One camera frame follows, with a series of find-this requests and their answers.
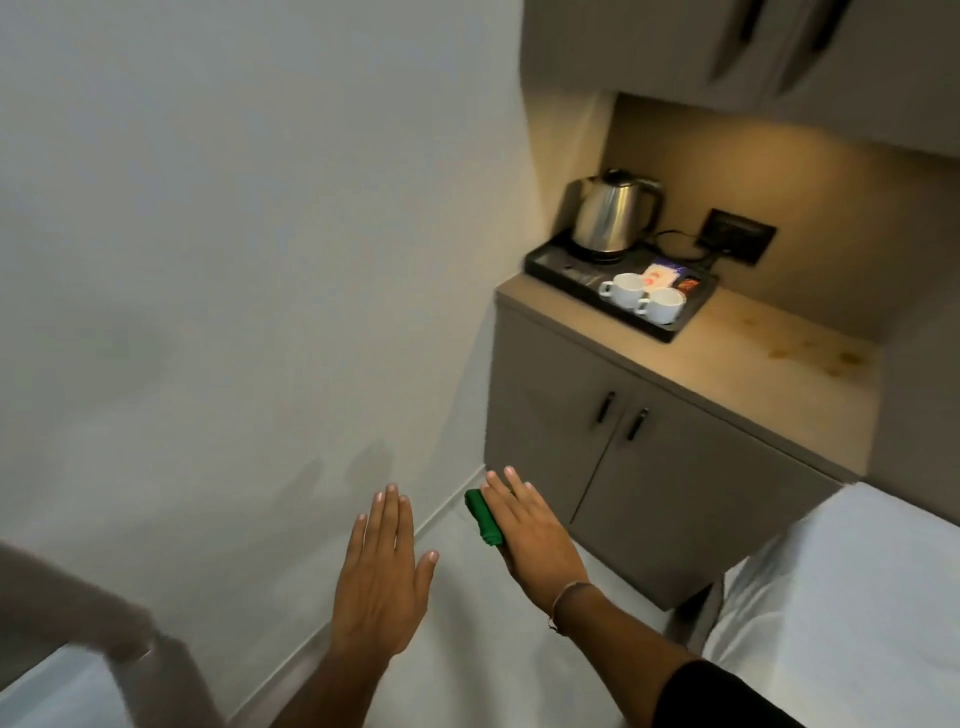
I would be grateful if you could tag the person's left forearm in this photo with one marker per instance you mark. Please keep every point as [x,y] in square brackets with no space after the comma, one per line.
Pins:
[345,690]

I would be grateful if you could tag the steel electric kettle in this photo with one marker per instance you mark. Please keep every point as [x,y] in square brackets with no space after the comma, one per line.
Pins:
[611,211]

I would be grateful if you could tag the brown sachet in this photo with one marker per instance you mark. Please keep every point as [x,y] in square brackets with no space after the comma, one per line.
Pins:
[686,285]

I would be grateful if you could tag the black sleeve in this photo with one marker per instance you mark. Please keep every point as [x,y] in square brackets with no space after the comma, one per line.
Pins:
[720,697]

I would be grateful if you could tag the person's right forearm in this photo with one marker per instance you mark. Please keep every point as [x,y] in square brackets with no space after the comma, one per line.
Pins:
[622,645]

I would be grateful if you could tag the white cup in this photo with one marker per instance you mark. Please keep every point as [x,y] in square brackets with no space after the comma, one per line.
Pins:
[664,304]
[624,290]

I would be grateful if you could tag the person's right middle finger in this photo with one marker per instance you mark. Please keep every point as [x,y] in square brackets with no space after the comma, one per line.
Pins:
[521,495]

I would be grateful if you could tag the black wall socket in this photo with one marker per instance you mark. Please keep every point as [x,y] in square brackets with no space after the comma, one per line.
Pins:
[739,236]

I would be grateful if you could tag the person's left middle finger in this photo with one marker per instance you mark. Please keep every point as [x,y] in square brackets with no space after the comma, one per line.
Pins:
[389,521]

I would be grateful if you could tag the grey wall cabinet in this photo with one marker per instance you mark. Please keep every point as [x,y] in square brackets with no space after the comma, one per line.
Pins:
[862,67]

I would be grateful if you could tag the green plastic tool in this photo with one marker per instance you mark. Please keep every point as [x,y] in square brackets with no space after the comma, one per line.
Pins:
[484,517]

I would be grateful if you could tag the black serving tray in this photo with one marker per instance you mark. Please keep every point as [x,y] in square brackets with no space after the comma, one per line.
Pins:
[577,274]

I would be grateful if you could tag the white sachet with red print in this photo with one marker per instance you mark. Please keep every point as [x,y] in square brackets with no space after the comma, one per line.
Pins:
[655,278]

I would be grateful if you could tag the person's left thumb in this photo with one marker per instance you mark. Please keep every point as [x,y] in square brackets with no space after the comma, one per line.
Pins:
[427,574]

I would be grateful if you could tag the person's left little finger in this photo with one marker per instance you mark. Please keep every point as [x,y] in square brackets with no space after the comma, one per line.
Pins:
[355,540]

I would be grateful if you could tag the white bed sheet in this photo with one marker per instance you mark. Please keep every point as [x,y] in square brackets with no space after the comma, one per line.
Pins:
[855,600]

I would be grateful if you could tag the grey base cabinet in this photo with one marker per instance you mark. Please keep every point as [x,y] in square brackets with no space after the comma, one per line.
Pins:
[660,480]

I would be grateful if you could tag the blue and white sachet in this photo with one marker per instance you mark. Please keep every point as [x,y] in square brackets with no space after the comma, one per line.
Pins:
[667,265]

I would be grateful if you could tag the person's right hand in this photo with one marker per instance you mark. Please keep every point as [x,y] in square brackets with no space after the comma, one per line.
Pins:
[536,544]

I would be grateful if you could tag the person's left hand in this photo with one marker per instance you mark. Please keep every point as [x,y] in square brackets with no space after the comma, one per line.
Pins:
[375,592]

